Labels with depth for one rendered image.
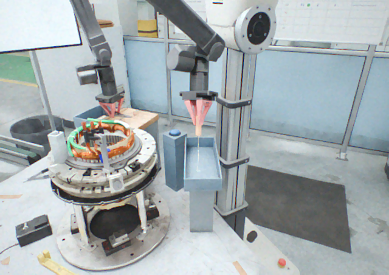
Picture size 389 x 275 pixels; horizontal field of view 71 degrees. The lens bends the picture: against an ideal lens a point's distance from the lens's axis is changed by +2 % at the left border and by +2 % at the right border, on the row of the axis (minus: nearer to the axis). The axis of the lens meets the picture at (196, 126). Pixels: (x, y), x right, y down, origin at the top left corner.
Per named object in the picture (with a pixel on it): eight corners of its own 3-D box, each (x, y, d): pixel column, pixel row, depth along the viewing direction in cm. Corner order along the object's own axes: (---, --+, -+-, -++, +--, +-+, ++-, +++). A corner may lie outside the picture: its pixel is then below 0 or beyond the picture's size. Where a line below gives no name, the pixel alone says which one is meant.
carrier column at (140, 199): (138, 233, 92) (132, 184, 83) (143, 228, 94) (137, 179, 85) (145, 235, 91) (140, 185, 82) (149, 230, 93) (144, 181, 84)
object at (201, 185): (219, 250, 89) (222, 178, 76) (185, 250, 89) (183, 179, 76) (213, 198, 111) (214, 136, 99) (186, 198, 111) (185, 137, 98)
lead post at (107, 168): (110, 174, 73) (103, 135, 68) (103, 172, 74) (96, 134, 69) (115, 171, 74) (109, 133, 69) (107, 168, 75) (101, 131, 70)
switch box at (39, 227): (18, 235, 94) (14, 223, 92) (50, 223, 99) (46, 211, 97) (20, 247, 90) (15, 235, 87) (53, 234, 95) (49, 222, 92)
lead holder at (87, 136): (83, 142, 69) (81, 130, 68) (94, 135, 73) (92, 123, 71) (96, 145, 68) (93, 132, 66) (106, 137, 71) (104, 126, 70)
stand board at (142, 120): (91, 128, 111) (90, 122, 109) (121, 111, 126) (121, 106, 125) (132, 137, 103) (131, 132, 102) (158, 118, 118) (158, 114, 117)
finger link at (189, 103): (204, 125, 77) (205, 92, 76) (183, 125, 80) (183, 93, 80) (214, 125, 83) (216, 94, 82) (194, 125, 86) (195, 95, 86)
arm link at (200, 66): (213, 53, 81) (200, 56, 85) (195, 48, 76) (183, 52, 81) (212, 76, 81) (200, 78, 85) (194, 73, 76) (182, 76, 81)
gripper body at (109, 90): (95, 101, 103) (90, 82, 100) (112, 92, 111) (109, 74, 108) (109, 103, 101) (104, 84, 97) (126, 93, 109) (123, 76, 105)
